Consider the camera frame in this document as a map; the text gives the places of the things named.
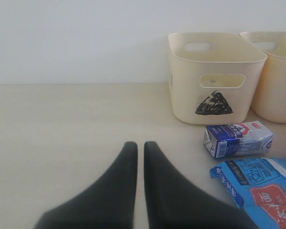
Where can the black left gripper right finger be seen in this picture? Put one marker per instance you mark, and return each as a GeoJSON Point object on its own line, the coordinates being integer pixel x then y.
{"type": "Point", "coordinates": [173, 202]}

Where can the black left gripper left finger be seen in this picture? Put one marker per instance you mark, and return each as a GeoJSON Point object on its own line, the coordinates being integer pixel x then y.
{"type": "Point", "coordinates": [106, 204]}

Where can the blue instant noodle bag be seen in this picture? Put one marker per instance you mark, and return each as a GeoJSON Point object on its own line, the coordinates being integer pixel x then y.
{"type": "Point", "coordinates": [258, 186]}

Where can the cream bin with triangle mark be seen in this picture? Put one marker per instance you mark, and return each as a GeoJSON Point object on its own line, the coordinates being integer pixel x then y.
{"type": "Point", "coordinates": [213, 76]}

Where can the cream bin with square mark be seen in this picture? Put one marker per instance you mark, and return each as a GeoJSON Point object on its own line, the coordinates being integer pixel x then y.
{"type": "Point", "coordinates": [269, 101]}

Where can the blue white milk carton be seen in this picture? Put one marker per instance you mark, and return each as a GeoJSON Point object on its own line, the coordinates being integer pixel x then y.
{"type": "Point", "coordinates": [239, 139]}

